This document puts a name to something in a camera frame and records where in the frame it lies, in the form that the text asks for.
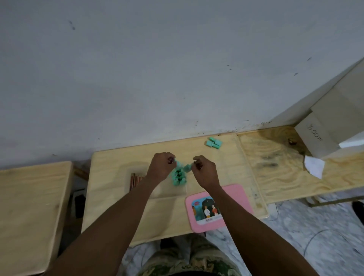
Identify person's left hand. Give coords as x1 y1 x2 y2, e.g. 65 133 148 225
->
146 152 177 184

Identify bundle of copper pencils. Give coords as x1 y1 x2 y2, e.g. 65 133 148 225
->
130 173 147 191

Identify grey floor cable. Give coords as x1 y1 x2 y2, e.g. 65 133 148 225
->
303 229 362 258

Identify camouflage trousers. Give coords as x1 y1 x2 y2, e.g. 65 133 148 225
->
139 234 251 276

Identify white paper slip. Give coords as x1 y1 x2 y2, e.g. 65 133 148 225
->
338 138 364 149

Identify cardboard box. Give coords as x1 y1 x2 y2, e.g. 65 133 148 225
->
294 58 364 160

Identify person's right forearm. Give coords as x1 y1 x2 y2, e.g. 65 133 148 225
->
200 183 320 276

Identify person's right hand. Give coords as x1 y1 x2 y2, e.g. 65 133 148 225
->
192 155 221 190

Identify pink pencil case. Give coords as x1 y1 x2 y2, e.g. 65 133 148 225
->
185 184 254 234

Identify black box under table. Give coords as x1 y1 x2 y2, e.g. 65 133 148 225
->
73 194 86 219

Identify row of green erasers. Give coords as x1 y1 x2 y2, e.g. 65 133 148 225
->
171 168 187 187

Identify white paper sheet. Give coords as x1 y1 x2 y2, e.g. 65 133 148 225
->
304 155 325 180

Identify person's left forearm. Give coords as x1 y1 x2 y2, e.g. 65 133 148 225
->
47 175 171 276

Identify black floor object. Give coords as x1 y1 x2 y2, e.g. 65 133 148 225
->
352 200 364 220

